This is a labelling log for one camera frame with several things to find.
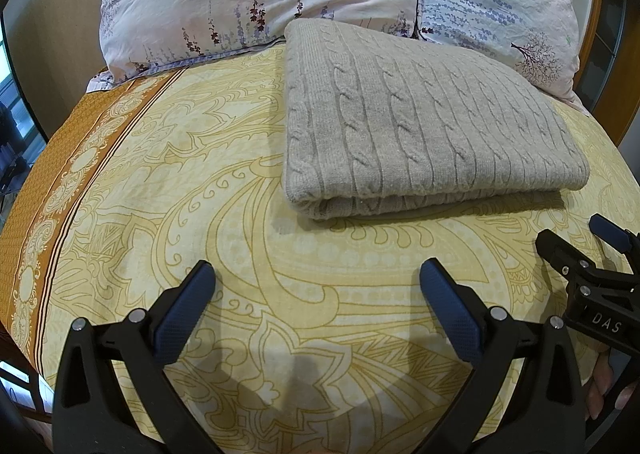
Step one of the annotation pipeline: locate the person's right hand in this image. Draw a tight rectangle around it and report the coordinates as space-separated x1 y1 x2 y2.
584 341 635 422

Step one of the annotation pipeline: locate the window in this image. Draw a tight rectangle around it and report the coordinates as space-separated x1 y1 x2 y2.
0 14 51 195

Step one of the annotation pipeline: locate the yellow patterned bed sheet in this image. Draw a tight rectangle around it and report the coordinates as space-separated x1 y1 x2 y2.
0 42 640 454

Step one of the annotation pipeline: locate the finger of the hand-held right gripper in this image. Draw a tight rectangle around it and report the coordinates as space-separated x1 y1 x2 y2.
588 214 640 255
535 229 603 285

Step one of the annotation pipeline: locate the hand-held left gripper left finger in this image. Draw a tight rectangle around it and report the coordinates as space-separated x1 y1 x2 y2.
52 260 223 454

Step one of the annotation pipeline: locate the grey cable-knit sweater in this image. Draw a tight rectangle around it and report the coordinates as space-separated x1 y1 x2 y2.
281 18 591 221

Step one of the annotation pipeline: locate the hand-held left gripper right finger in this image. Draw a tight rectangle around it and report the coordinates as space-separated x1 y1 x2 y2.
419 258 587 454

